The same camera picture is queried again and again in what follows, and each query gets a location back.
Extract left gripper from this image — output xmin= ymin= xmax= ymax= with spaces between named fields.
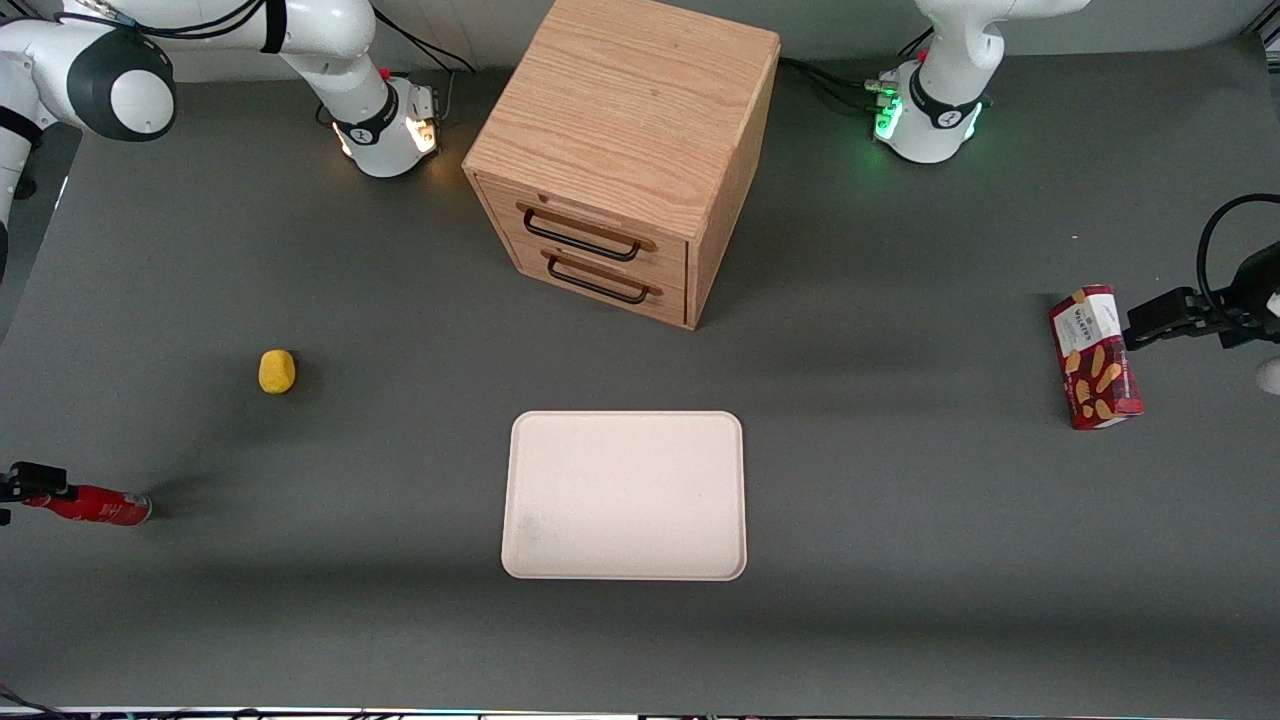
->
xmin=1125 ymin=240 xmax=1280 ymax=350

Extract red coke bottle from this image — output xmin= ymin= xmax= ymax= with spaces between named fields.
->
xmin=25 ymin=485 xmax=153 ymax=528

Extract cream rectangular plastic tray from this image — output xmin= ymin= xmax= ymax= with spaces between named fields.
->
xmin=501 ymin=410 xmax=748 ymax=582

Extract red tartan shortbread box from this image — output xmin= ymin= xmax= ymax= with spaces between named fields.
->
xmin=1049 ymin=285 xmax=1144 ymax=431

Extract wooden drawer front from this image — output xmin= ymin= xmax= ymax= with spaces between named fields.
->
xmin=474 ymin=172 xmax=691 ymax=291
xmin=505 ymin=238 xmax=689 ymax=329

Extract light wooden drawer cabinet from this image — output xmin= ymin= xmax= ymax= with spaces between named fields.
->
xmin=462 ymin=0 xmax=781 ymax=331

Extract black looped gripper cable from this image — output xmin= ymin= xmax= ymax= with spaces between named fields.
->
xmin=1196 ymin=193 xmax=1280 ymax=313

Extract black left arm base cables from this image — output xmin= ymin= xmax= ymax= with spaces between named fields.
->
xmin=778 ymin=28 xmax=936 ymax=113

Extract black arm base cables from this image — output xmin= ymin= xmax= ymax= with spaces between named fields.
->
xmin=778 ymin=28 xmax=936 ymax=113
xmin=372 ymin=8 xmax=477 ymax=129

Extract black cable along right arm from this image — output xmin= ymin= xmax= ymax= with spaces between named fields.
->
xmin=55 ymin=0 xmax=291 ymax=55

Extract black right arm base cables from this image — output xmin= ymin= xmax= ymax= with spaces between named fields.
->
xmin=372 ymin=8 xmax=477 ymax=129

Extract black metal drawer handle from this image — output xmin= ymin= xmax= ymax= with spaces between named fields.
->
xmin=517 ymin=202 xmax=657 ymax=263
xmin=541 ymin=250 xmax=663 ymax=305

